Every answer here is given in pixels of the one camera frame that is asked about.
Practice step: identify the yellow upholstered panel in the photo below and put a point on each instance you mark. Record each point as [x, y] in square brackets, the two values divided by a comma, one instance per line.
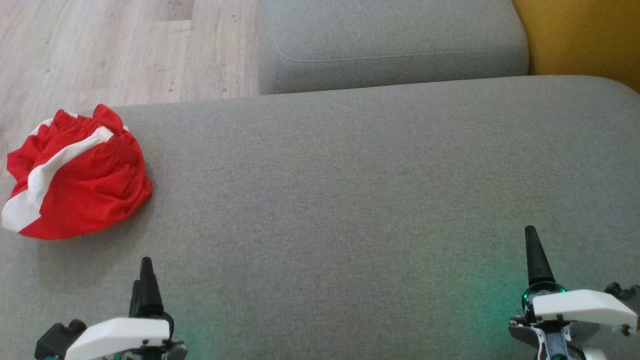
[585, 35]

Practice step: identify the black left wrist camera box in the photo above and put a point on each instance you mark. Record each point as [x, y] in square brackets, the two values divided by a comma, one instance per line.
[55, 342]

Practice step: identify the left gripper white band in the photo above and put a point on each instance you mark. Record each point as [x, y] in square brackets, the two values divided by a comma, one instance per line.
[120, 336]

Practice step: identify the red shorts with white stripe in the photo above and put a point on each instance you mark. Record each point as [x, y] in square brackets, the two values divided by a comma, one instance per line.
[85, 185]

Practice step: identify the grey sofa cushion with seam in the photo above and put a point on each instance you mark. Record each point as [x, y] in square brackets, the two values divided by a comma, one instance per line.
[390, 40]

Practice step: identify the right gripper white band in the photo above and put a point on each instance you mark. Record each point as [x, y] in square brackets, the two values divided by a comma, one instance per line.
[575, 306]

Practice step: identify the large grey sofa seat cushion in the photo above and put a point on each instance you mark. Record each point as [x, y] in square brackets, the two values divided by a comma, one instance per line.
[350, 210]

